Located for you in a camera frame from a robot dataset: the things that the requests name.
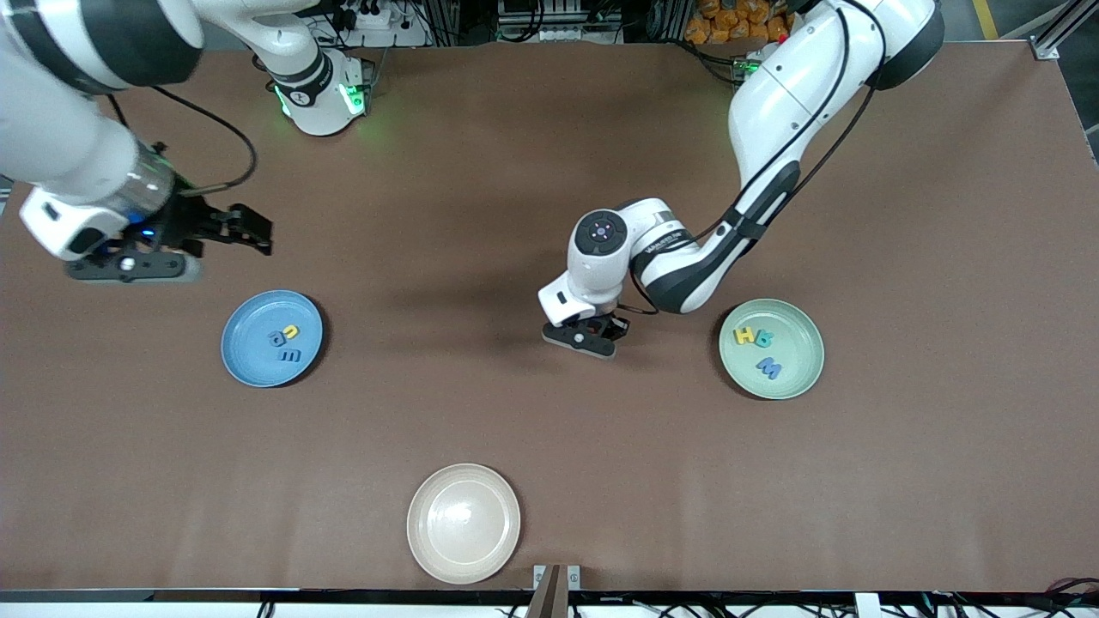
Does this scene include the blue plate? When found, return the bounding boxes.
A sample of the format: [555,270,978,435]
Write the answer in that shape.
[221,289,325,389]

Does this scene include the pale green plate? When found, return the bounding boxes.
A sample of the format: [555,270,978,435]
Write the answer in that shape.
[719,298,826,401]

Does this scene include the white power strip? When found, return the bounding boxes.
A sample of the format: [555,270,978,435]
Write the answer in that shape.
[337,0,430,49]

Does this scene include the beige plate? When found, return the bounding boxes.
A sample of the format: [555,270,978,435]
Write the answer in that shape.
[406,463,522,586]

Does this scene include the black equipment rack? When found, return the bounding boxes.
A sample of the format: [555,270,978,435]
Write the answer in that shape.
[496,0,623,44]

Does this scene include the pile of orange items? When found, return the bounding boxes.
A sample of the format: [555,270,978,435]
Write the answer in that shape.
[685,0,791,44]

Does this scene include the metal camera post bracket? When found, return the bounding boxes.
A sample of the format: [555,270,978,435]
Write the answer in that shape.
[532,563,583,618]

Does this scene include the aluminium frame profile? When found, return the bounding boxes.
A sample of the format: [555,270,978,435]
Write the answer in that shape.
[1035,0,1099,61]

